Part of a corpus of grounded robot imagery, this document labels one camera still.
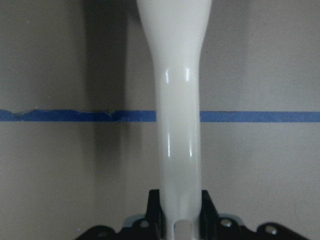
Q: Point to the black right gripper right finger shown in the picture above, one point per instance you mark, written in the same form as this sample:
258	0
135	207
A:
209	217

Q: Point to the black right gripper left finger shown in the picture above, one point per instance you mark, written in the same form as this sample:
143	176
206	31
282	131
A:
155	216

